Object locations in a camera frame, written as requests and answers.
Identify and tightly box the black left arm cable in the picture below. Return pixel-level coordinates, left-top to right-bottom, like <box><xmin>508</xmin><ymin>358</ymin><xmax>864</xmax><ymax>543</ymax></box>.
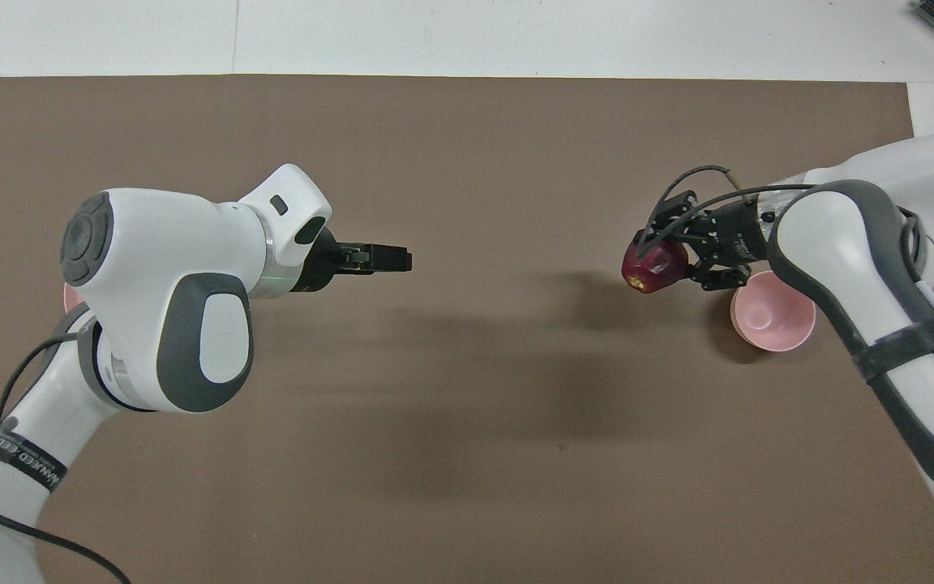
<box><xmin>0</xmin><ymin>331</ymin><xmax>132</xmax><ymax>584</ymax></box>

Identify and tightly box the black left arm strap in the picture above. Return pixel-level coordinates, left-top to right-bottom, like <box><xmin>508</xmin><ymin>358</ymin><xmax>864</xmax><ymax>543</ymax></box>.
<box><xmin>0</xmin><ymin>430</ymin><xmax>69</xmax><ymax>492</ymax></box>

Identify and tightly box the black arm strap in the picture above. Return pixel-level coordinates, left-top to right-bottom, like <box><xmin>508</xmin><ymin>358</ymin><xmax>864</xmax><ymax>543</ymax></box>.
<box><xmin>0</xmin><ymin>430</ymin><xmax>69</xmax><ymax>492</ymax></box>
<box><xmin>852</xmin><ymin>312</ymin><xmax>934</xmax><ymax>382</ymax></box>

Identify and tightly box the dark red apple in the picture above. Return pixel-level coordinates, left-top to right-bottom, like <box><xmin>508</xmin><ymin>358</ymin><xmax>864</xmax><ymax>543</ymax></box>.
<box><xmin>621</xmin><ymin>230</ymin><xmax>691</xmax><ymax>294</ymax></box>

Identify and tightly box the black right arm strap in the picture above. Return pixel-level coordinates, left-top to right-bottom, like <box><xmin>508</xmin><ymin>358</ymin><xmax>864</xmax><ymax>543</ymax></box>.
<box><xmin>852</xmin><ymin>312</ymin><xmax>934</xmax><ymax>382</ymax></box>

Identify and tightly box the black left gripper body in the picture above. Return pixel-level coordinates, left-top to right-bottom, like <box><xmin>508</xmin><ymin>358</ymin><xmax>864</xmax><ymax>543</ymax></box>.
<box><xmin>293</xmin><ymin>230</ymin><xmax>371</xmax><ymax>291</ymax></box>

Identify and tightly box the brown table mat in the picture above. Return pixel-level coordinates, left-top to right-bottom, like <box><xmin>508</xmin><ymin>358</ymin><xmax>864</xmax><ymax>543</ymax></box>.
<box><xmin>0</xmin><ymin>75</ymin><xmax>934</xmax><ymax>584</ymax></box>

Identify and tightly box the pink bowl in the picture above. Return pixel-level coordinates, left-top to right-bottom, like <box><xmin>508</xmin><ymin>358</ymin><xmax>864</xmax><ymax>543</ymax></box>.
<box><xmin>730</xmin><ymin>270</ymin><xmax>816</xmax><ymax>353</ymax></box>

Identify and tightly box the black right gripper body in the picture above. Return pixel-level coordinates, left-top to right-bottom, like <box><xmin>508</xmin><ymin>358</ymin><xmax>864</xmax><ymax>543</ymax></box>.
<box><xmin>706</xmin><ymin>199</ymin><xmax>772</xmax><ymax>268</ymax></box>

